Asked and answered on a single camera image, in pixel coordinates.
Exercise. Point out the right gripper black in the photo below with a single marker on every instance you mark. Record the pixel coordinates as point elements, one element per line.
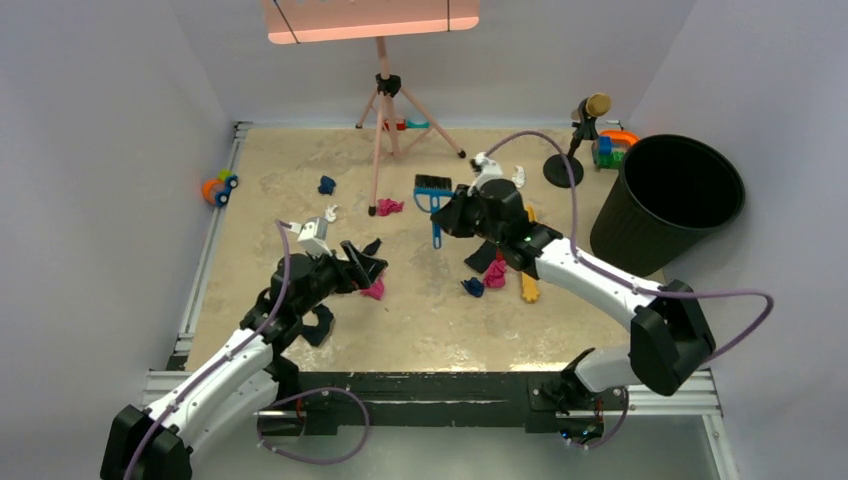
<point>450,218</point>

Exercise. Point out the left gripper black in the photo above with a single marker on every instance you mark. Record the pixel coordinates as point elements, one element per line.
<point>358,273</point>

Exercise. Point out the blue hand brush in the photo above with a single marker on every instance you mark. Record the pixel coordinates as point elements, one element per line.
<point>429,191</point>

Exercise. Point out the yellow slotted scoop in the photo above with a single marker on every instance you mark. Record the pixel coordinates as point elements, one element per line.
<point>529,289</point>

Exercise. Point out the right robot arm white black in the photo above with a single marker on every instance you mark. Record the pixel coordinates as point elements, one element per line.
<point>669,337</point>

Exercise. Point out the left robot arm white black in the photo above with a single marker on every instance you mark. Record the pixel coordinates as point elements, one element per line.
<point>249,373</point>

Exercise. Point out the pink paper scrap centre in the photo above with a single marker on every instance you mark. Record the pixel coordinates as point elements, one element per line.
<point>376,291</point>

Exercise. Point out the black paper scrap centre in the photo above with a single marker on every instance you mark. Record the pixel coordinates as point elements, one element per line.
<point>372,248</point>

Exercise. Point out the white paper scrap far right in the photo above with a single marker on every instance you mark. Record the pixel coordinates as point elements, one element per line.
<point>519,177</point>

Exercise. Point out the white paper scrap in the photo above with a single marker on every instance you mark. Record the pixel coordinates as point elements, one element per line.
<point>330,213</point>
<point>519,177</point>

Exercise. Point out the flat black paper sheet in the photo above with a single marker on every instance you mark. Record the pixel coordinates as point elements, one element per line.
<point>482,258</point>

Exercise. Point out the pink paper scrap right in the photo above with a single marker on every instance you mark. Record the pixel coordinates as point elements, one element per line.
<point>495,275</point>

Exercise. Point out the pink paper scrap by tripod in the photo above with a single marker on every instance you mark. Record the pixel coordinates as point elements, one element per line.
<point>387,206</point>

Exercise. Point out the white paper scrap far left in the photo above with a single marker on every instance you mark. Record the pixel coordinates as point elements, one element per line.
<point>330,213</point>

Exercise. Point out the small blue paper scrap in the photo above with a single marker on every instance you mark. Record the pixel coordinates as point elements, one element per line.
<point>474,287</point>

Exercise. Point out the blue paper scrap far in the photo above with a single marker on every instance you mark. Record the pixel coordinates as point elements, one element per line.
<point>327,185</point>

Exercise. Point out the pink tripod stand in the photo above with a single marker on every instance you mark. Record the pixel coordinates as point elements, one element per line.
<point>386,139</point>

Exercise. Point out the red teal toy behind tripod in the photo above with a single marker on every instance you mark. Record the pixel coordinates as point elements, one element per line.
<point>404,124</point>

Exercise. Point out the colourful block toy orange arch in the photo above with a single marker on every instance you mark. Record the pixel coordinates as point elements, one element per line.
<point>610,147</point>

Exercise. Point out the black microphone stand gold head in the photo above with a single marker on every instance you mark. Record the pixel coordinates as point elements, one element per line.
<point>565,171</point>

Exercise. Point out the orange green toy car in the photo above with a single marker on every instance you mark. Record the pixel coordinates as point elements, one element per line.
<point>217,191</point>

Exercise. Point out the black trash bin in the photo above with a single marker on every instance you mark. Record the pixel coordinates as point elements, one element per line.
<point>671,193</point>

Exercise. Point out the pink light panel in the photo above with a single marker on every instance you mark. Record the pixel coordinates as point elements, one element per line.
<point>296,22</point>

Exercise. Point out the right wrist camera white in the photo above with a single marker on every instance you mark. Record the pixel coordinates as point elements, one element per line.
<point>485,169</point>

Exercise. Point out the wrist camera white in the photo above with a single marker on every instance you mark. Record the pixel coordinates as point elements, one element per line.
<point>485,169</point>
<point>312,236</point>

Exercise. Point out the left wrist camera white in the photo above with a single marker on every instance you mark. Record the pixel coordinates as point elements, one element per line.
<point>312,236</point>

